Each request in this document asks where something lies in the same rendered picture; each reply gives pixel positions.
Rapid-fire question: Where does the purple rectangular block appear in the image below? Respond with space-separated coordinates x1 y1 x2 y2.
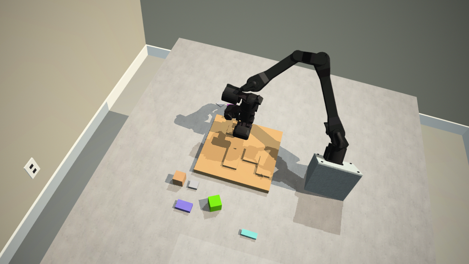
175 199 193 213

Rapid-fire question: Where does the brown cube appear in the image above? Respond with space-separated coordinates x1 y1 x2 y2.
172 170 187 187

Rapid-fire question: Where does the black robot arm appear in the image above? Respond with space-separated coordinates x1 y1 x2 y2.
221 50 349 166

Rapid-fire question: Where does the green block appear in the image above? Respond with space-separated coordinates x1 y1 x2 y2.
208 195 222 212

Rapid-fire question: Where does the orange puzzle board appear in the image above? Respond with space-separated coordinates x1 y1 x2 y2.
193 114 283 193

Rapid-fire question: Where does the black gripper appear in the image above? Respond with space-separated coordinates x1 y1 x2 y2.
233 104 259 140

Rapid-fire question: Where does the teal rectangular block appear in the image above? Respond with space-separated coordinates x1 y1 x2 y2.
241 229 257 239

